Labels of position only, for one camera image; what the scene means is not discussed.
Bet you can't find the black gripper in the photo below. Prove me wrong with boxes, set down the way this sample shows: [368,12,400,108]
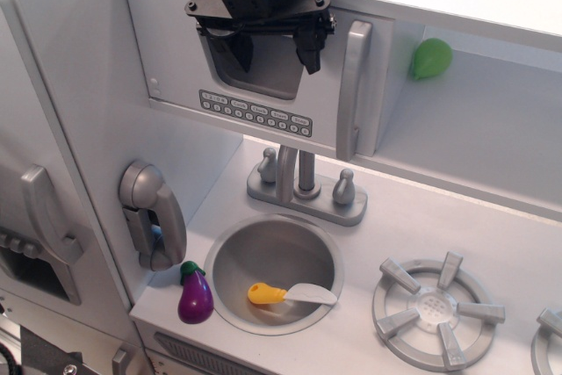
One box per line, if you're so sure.
[185,0,335,75]

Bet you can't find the white toy microwave door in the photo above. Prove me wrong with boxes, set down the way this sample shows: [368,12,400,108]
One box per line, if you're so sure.
[128,0,397,161]

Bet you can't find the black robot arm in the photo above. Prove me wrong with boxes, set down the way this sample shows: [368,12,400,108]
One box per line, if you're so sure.
[185,0,335,75]

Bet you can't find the grey toy faucet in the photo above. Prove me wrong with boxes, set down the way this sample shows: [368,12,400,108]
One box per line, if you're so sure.
[247,146,368,227]

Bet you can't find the green toy pear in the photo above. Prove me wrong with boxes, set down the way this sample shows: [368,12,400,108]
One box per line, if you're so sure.
[412,38,453,80]

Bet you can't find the round metal sink bowl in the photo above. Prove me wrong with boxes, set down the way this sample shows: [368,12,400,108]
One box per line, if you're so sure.
[204,214,344,335]

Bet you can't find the purple toy eggplant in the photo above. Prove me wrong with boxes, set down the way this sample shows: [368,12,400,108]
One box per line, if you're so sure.
[177,261,214,324]

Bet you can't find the grey toy stove burner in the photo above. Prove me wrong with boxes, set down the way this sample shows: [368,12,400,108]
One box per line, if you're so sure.
[372,252,506,372]

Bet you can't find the grey ice dispenser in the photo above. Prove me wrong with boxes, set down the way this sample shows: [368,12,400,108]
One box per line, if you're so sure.
[1,227,82,305]

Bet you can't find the grey toy wall phone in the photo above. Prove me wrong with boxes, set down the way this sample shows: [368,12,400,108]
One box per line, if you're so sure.
[119,161,186,271]

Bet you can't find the yellow handled toy knife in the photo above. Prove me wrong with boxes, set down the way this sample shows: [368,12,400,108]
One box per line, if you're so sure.
[247,283,338,306]

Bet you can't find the grey fridge door handle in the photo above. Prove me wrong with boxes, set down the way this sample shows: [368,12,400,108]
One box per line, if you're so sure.
[20,164,83,265]

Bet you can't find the grey oven door handle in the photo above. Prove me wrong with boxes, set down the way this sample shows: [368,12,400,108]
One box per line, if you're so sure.
[112,349,131,375]

